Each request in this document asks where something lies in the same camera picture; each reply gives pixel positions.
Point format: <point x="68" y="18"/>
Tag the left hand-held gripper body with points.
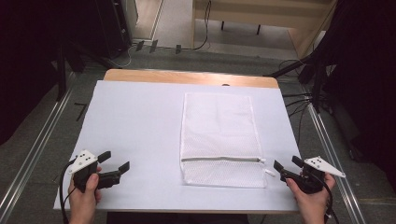
<point x="83" y="174"/>

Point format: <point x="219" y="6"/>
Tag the light wooden bench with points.
<point x="264" y="12"/>

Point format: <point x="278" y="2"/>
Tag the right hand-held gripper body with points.
<point x="308" y="179"/>

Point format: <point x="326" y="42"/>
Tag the metal floor rail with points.
<point x="34" y="149"/>
<point x="333" y="149"/>

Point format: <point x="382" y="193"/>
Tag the person's left hand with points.
<point x="83" y="199"/>

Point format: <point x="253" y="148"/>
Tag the black curtain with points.
<point x="28" y="62"/>
<point x="367" y="77"/>

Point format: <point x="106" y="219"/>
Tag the white mesh laundry bag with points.
<point x="219" y="130"/>

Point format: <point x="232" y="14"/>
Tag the black stand legs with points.
<point x="289" y="69"/>

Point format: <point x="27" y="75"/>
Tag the black equipment cabinet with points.
<point x="113" y="25"/>

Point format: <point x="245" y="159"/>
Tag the white table cover sheet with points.
<point x="134" y="124"/>

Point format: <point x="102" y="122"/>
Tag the black metal stand post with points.
<point x="61" y="74"/>

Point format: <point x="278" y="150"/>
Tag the person's right hand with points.
<point x="311" y="202"/>

